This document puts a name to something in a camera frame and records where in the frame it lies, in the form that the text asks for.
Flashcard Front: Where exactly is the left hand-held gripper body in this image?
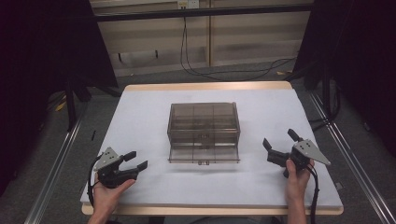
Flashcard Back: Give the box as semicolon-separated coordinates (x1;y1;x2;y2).
93;147;126;189

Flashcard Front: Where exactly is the white wall socket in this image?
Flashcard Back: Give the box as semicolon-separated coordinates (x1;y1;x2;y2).
177;0;201;10

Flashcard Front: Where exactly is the black metal stand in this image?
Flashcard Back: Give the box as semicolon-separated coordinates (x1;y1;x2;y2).
64;76;92;133
306;60;342;132

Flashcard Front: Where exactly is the metal floor rail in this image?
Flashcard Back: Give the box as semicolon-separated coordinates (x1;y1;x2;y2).
23;102;89;224
307;91;396;224

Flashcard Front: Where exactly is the black floor cable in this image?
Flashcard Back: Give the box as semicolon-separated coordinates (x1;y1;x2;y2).
179;16;297;81

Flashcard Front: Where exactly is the left hand-held gripper cable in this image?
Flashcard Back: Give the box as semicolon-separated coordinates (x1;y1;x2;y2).
87;154;105;207

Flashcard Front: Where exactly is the right hand-held gripper cable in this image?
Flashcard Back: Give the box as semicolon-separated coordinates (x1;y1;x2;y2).
305;165;321;224

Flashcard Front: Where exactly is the person's right hand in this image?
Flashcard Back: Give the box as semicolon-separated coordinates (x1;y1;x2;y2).
285;158;316;202

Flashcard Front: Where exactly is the person's left hand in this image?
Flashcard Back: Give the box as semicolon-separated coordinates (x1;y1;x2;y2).
92;173;136;216

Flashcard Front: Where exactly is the hand-held gripper cable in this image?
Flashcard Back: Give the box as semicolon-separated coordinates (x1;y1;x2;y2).
87;154;105;207
305;165;321;224

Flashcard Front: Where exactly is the smoky transparent drawer cabinet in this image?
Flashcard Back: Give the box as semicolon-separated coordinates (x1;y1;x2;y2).
166;102;242;147

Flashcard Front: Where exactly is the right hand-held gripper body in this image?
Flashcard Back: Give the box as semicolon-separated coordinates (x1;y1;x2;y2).
283;138;332;179

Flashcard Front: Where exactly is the smoky transparent plastic drawer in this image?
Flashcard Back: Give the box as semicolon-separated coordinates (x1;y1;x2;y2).
168;142;241;166

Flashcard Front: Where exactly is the black horizontal bar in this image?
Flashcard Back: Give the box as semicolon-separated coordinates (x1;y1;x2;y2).
93;4;315;22

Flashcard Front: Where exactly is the white table mat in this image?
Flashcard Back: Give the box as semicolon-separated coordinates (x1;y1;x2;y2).
79;88;344;208

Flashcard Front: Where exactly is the black curtain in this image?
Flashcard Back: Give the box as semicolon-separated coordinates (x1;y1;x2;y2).
0;0;119;198
292;0;396;158

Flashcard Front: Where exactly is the light wooden table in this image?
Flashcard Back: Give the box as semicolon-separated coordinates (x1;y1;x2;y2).
80;80;345;217

